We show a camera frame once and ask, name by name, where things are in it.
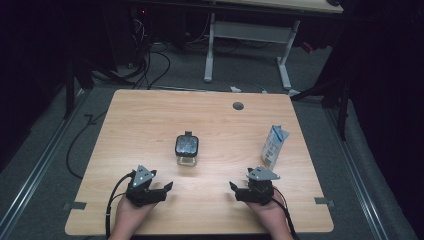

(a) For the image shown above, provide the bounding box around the metal floor rail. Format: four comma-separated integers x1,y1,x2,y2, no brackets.
324,106,390,240
0,89,92,235

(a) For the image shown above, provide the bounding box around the black floor cable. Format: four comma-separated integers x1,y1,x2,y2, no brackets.
65,111,108,180

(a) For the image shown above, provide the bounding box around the white and blue pouch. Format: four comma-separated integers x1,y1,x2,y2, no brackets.
260,124,291,171

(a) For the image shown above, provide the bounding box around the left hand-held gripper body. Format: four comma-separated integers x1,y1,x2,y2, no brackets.
125,164,158,208

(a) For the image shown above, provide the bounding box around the hand-held gripper cable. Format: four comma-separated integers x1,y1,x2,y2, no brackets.
271,185,298,240
105,170,137,240

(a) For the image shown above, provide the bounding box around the black metal stand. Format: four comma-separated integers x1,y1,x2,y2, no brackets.
289,71,352,142
62,55,97,121

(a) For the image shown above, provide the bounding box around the glass jar with black lid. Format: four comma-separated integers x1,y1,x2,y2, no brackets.
174,130,200,167

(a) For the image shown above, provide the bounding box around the person's right hand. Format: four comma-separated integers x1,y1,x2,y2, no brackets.
245,197,293,239

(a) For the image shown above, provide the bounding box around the grey tape strip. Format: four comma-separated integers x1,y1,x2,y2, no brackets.
62,201,88,212
313,196,336,207

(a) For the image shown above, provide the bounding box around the left hand-held gripper cable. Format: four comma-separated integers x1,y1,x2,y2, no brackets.
105,170,137,240

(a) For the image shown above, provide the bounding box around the person's left hand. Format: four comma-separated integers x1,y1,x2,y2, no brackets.
111,194,157,238

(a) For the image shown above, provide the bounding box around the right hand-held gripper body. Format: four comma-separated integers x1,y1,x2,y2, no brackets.
234,165,281,206

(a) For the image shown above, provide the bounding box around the right hand-held gripper cable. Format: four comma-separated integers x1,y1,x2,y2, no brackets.
271,185,298,240

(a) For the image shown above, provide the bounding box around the white-framed desk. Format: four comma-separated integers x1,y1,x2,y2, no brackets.
202,0,345,93

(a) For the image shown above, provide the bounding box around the bundle of black cables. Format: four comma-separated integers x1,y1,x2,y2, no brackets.
89,16,172,91

